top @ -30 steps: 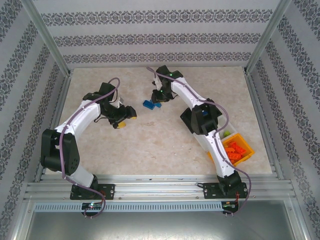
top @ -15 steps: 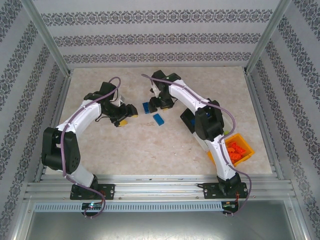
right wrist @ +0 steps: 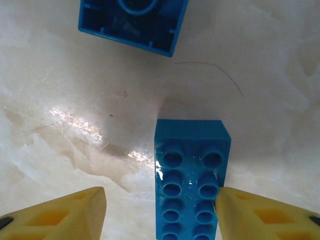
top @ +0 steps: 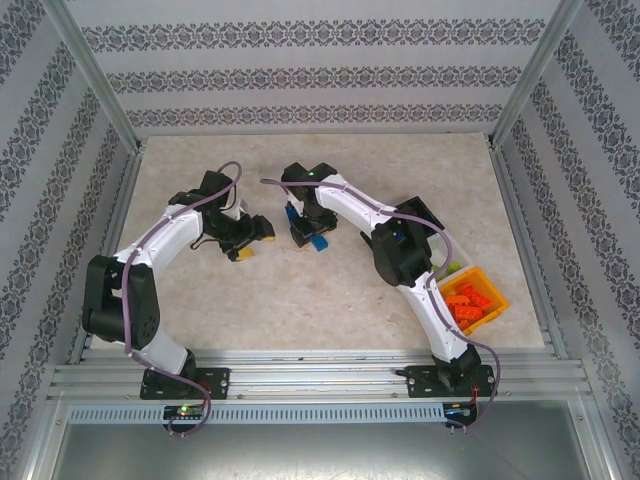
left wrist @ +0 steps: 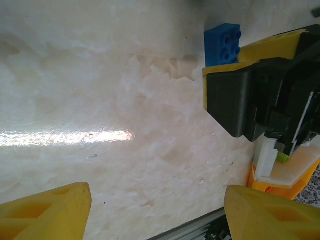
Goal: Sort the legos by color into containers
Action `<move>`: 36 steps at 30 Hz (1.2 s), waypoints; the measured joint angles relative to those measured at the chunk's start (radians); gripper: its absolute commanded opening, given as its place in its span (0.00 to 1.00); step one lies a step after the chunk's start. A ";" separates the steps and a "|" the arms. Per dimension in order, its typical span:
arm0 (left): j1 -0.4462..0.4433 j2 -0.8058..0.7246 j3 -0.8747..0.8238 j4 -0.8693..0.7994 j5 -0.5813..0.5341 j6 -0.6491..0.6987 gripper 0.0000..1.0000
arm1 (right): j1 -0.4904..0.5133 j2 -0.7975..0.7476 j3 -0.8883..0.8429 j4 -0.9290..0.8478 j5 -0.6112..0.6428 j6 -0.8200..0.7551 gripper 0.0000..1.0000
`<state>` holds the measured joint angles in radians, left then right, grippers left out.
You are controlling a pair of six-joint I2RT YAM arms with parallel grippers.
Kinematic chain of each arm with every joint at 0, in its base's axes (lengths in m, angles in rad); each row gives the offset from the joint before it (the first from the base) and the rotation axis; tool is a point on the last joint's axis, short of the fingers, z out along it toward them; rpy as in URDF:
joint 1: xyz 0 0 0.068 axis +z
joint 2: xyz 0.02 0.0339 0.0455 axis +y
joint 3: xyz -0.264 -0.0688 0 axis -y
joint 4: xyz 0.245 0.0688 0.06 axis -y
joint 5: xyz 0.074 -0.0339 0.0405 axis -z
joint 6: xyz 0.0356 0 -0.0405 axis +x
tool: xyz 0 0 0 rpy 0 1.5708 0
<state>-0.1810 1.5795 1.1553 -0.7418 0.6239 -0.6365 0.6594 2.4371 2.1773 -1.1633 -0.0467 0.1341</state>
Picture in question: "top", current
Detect black plastic bin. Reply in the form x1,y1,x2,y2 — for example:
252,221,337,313
358,195,445,251

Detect white plastic bin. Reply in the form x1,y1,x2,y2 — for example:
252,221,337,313
427,233,475,282

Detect orange plastic bin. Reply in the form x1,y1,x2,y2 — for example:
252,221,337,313
437,266,510,336

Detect aluminium base mounting rails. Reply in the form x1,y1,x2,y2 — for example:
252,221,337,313
47,347,589,401

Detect small controller circuit board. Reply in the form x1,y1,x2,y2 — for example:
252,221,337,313
163,404,207,421
443,402,479,420

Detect grey metal panel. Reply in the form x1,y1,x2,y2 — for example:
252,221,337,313
29,422,616,480

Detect aluminium side rail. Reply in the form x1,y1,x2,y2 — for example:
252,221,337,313
67,142,146,366
488,142,571,364

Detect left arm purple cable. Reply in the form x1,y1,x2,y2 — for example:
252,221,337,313
121,160,245,436

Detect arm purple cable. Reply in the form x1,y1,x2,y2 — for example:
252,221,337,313
121,160,245,436
258,179,504,436

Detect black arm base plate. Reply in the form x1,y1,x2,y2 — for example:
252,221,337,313
405,363,500,400
138,366,232,401

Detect slotted grey cable duct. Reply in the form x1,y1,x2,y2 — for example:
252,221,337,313
67,402,449,426

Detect aluminium frame corner post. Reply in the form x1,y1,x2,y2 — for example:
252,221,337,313
487,0,586,149
39,0,149,151

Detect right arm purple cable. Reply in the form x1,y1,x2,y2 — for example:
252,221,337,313
258,179,504,436

